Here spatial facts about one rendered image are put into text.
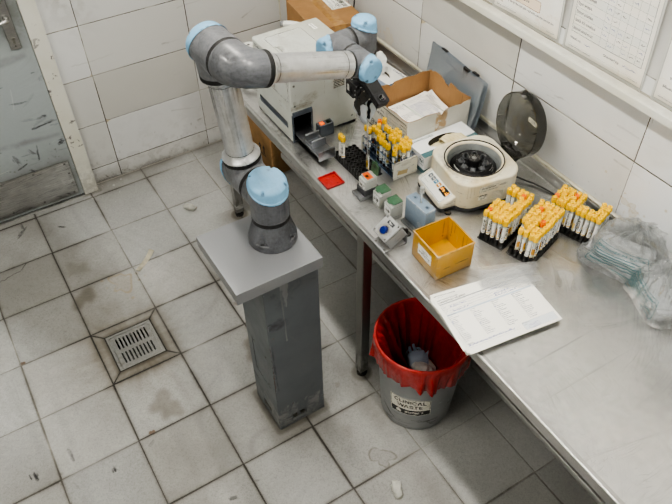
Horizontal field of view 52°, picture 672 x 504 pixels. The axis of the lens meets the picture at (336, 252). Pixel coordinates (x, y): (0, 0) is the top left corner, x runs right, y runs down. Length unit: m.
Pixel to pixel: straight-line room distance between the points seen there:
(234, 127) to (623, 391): 1.25
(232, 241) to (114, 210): 1.71
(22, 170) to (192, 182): 0.84
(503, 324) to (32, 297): 2.25
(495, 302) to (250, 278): 0.71
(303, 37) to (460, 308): 1.16
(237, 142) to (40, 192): 2.00
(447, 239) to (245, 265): 0.63
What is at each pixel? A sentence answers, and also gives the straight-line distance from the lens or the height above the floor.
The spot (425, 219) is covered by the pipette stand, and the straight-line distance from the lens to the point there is 2.15.
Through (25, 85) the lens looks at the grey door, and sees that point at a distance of 3.55.
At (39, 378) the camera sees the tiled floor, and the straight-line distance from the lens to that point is 3.18.
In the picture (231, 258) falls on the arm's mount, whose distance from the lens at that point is 2.10.
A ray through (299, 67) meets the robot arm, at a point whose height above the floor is 1.47.
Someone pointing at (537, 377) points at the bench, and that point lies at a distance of 1.92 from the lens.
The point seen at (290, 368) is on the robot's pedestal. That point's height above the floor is 0.36.
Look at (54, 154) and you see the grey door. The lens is 3.76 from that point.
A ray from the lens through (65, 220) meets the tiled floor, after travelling 3.82.
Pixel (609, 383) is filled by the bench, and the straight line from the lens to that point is 1.97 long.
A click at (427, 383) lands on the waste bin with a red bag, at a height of 0.38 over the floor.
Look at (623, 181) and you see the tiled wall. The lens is 2.28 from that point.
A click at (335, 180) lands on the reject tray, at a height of 0.88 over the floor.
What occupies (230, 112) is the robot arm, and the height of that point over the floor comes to 1.33.
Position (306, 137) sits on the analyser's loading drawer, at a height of 0.94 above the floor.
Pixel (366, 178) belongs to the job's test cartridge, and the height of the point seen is 0.95.
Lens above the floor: 2.41
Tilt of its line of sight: 46 degrees down
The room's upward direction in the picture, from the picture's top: 1 degrees counter-clockwise
